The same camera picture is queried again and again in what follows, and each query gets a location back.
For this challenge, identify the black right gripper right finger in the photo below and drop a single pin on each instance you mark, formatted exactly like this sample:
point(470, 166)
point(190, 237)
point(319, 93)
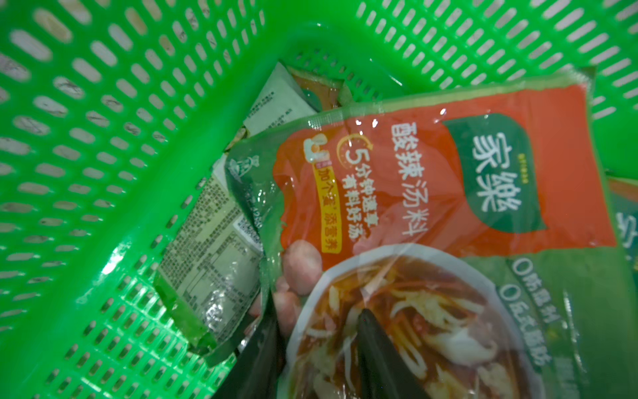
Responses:
point(382, 371)

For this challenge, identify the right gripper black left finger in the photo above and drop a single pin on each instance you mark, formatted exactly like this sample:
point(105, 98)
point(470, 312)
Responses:
point(256, 372)

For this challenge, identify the red orange condiment packet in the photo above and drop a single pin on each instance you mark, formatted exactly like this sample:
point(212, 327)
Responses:
point(475, 224)

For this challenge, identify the green plastic basket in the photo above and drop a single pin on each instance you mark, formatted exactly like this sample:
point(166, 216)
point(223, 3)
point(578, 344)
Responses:
point(114, 112)

